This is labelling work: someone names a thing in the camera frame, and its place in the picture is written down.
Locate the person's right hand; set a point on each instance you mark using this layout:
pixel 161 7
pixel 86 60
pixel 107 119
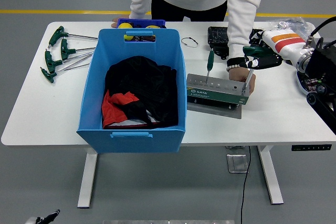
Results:
pixel 114 24

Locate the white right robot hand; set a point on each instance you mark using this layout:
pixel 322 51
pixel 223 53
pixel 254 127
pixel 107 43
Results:
pixel 283 43

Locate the person's left hand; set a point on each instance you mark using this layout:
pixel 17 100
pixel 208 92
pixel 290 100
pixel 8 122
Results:
pixel 237 75

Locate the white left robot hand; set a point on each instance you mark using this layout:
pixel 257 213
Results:
pixel 51 216

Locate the green grey hex key rack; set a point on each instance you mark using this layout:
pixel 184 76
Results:
pixel 218 95

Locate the large blue storage box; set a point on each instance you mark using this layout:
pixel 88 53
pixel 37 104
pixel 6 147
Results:
pixel 136 48

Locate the yellow ball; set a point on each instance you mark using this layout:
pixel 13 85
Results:
pixel 124 26

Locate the clear plastic parts bag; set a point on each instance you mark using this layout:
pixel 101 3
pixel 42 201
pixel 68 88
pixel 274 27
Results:
pixel 294 24

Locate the small dark blue bin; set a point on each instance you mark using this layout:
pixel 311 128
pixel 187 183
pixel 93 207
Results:
pixel 141 21

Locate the yellow tape measure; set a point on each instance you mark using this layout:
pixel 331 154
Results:
pixel 152 27

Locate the black plastic case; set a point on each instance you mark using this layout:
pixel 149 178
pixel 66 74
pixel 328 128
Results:
pixel 218 36

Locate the dark circuit board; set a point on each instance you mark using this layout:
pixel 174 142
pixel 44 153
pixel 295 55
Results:
pixel 311 83

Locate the white table leg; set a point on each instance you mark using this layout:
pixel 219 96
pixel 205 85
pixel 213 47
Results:
pixel 270 176
pixel 88 179

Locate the black and red cloth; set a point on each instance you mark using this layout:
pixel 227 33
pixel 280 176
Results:
pixel 141 82

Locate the metal floor plate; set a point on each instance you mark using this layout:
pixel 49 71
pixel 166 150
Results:
pixel 236 163

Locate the black table control panel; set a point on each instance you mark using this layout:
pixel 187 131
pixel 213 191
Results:
pixel 309 148

